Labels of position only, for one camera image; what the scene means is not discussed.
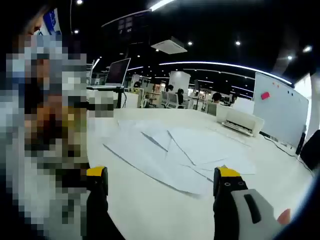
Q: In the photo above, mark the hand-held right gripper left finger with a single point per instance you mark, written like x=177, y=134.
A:
x=98, y=190

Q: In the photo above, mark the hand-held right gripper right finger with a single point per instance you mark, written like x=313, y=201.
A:
x=230, y=200

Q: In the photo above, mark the white cloth sheet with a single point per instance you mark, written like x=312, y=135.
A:
x=150, y=215
x=185, y=142

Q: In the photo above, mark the person's right hand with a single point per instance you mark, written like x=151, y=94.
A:
x=284, y=217

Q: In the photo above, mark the white printer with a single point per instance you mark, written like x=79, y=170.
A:
x=240, y=120

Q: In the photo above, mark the black monitor stand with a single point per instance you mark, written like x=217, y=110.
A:
x=120, y=98

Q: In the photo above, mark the white whiteboard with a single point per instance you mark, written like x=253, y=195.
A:
x=280, y=112

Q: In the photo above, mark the white office chair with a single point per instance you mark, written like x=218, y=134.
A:
x=142, y=97
x=171, y=100

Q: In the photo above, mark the red whiteboard eraser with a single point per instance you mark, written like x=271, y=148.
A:
x=265, y=95

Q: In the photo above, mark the curved ceiling light strip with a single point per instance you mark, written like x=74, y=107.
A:
x=225, y=64

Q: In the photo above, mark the white ceiling air conditioner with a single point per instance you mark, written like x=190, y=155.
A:
x=170, y=46

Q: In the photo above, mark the hanging dark ceiling screen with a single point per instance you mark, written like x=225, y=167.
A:
x=130, y=27

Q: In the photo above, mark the straight ceiling light strip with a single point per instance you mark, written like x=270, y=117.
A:
x=162, y=5

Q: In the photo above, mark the blue white wall poster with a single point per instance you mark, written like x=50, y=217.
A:
x=51, y=21

